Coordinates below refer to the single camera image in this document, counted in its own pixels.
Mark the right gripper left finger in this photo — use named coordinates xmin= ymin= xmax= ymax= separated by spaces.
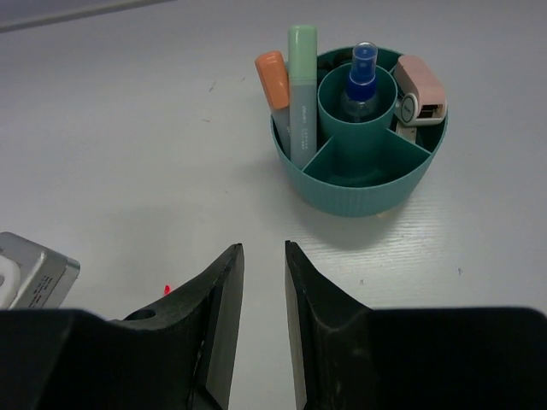
xmin=1 ymin=243 xmax=244 ymax=409

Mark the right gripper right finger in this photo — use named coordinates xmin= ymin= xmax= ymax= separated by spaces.
xmin=285 ymin=241 xmax=546 ymax=409

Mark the small blue-cap glue bottle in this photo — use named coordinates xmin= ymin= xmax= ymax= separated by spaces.
xmin=341 ymin=42 xmax=379 ymax=123

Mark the pink eraser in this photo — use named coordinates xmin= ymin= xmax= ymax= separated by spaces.
xmin=392 ymin=55 xmax=447 ymax=143

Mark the orange capped highlighter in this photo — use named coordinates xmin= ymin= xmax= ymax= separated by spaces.
xmin=255 ymin=50 xmax=291 ymax=157

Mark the green highlighter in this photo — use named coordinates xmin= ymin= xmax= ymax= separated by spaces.
xmin=288 ymin=25 xmax=317 ymax=169

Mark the teal round organizer container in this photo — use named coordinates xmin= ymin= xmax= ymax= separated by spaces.
xmin=271 ymin=47 xmax=448 ymax=217

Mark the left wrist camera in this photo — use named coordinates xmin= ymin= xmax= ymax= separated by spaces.
xmin=1 ymin=231 xmax=80 ymax=309

